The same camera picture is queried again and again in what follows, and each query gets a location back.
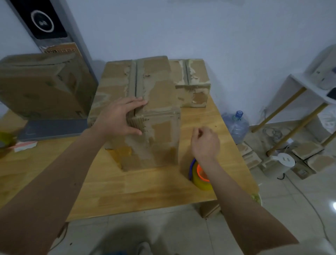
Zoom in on person's left hand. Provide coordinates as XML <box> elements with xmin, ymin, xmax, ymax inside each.
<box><xmin>92</xmin><ymin>97</ymin><xmax>148</xmax><ymax>144</ymax></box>

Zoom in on person's right hand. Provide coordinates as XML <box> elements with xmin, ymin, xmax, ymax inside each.
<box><xmin>191</xmin><ymin>127</ymin><xmax>221</xmax><ymax>165</ymax></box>

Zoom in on tall worn cardboard box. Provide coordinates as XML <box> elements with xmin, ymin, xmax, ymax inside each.
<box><xmin>87</xmin><ymin>56</ymin><xmax>182</xmax><ymax>173</ymax></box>

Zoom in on person's right forearm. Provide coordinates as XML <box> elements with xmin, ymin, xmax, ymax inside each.
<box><xmin>195</xmin><ymin>157</ymin><xmax>300</xmax><ymax>255</ymax></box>

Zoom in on person's left forearm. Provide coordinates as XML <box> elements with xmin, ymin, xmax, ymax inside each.
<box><xmin>0</xmin><ymin>126</ymin><xmax>107</xmax><ymax>255</ymax></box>

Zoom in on blue water jug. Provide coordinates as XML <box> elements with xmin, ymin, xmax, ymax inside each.
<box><xmin>221</xmin><ymin>111</ymin><xmax>249</xmax><ymax>144</ymax></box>

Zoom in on small worn cardboard box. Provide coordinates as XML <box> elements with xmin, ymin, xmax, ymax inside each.
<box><xmin>168</xmin><ymin>59</ymin><xmax>211</xmax><ymax>108</ymax></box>

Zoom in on yellow tape roll orange core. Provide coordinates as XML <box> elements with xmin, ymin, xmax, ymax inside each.
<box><xmin>192</xmin><ymin>162</ymin><xmax>213</xmax><ymax>191</ymax></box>

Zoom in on cardboard scrap pile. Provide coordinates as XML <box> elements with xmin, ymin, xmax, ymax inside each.
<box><xmin>236</xmin><ymin>141</ymin><xmax>262</xmax><ymax>170</ymax></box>

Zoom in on grey flat board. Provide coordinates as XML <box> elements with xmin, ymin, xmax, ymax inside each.
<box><xmin>17</xmin><ymin>119</ymin><xmax>89</xmax><ymax>142</ymax></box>

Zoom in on white round appliance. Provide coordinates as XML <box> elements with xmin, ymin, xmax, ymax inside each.
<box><xmin>270</xmin><ymin>153</ymin><xmax>296</xmax><ymax>180</ymax></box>

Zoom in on large tilted cardboard box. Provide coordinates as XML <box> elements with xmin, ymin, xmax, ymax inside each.
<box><xmin>0</xmin><ymin>51</ymin><xmax>98</xmax><ymax>120</ymax></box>

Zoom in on flat cardboard piece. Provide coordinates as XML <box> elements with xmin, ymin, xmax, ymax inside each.
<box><xmin>307</xmin><ymin>154</ymin><xmax>336</xmax><ymax>173</ymax></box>
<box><xmin>291</xmin><ymin>141</ymin><xmax>325</xmax><ymax>160</ymax></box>

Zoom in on small white red box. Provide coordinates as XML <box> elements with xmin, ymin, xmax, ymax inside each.
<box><xmin>13</xmin><ymin>141</ymin><xmax>39</xmax><ymax>153</ymax></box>

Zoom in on white shelf with wooden legs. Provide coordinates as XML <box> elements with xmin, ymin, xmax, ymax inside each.
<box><xmin>250</xmin><ymin>73</ymin><xmax>336</xmax><ymax>157</ymax></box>

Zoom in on tall grey appliance black panel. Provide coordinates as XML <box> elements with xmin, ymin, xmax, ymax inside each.
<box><xmin>5</xmin><ymin>0</ymin><xmax>99</xmax><ymax>87</ymax></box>

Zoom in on person's shoe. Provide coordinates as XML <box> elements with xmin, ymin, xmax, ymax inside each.
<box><xmin>136</xmin><ymin>242</ymin><xmax>152</xmax><ymax>255</ymax></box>

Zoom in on yellow-green object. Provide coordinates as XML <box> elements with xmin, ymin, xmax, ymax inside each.
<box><xmin>0</xmin><ymin>131</ymin><xmax>17</xmax><ymax>151</ymax></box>

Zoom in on white plastic bag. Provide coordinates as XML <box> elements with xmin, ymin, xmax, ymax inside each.
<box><xmin>317</xmin><ymin>107</ymin><xmax>336</xmax><ymax>132</ymax></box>

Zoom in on white box on shelf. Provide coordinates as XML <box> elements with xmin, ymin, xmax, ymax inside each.
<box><xmin>310</xmin><ymin>51</ymin><xmax>336</xmax><ymax>90</ymax></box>

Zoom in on coiled grey cables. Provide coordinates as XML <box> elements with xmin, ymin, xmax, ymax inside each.
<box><xmin>262</xmin><ymin>127</ymin><xmax>283</xmax><ymax>143</ymax></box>

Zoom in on grey floor cable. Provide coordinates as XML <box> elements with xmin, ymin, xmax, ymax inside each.
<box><xmin>277</xmin><ymin>173</ymin><xmax>332</xmax><ymax>243</ymax></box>

